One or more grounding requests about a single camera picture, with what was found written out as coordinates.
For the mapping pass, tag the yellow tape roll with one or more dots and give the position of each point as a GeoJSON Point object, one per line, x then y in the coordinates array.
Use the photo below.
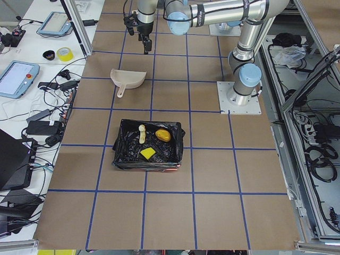
{"type": "Point", "coordinates": [65, 54]}

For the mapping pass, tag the yellow sponge piece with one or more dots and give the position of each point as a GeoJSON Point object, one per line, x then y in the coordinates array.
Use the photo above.
{"type": "Point", "coordinates": [148, 153]}

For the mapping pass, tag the blue teach pendant far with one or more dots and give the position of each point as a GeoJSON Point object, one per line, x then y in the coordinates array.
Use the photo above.
{"type": "Point", "coordinates": [56, 24]}

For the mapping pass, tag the blue teach pendant near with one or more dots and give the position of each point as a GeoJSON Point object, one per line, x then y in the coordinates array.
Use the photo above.
{"type": "Point", "coordinates": [17, 78]}

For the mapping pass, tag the aluminium frame post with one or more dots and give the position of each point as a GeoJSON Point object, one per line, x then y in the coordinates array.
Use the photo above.
{"type": "Point", "coordinates": [76, 22]}

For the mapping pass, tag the black power adapter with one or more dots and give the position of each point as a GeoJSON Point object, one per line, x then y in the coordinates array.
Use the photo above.
{"type": "Point", "coordinates": [43, 127]}

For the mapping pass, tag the black laptop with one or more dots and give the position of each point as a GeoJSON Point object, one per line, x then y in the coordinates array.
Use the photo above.
{"type": "Point", "coordinates": [17, 158]}

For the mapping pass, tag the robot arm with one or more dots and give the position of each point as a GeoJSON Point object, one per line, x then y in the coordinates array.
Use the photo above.
{"type": "Point", "coordinates": [180, 17]}

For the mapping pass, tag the blue teach pendant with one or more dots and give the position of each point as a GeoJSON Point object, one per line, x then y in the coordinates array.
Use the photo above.
{"type": "Point", "coordinates": [56, 24]}
{"type": "Point", "coordinates": [17, 78]}

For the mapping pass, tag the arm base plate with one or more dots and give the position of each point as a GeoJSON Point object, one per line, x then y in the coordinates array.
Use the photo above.
{"type": "Point", "coordinates": [232, 103]}

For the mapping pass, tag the toy potato bread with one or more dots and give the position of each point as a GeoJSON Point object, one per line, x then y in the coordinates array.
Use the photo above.
{"type": "Point", "coordinates": [163, 135]}

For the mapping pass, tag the toy croissant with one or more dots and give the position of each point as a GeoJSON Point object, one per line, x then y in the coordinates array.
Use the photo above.
{"type": "Point", "coordinates": [142, 130]}

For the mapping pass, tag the pink bin with black liner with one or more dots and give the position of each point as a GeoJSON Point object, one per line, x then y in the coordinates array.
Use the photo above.
{"type": "Point", "coordinates": [127, 149]}

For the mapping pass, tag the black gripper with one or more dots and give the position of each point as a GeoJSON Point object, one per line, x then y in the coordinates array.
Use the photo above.
{"type": "Point", "coordinates": [145, 28]}

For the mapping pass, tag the crumpled white plastic bag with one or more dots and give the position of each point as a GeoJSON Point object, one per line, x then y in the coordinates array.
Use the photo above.
{"type": "Point", "coordinates": [290, 56]}

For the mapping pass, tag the beige plastic dustpan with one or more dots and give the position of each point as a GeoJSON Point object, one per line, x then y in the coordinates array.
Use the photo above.
{"type": "Point", "coordinates": [126, 80]}

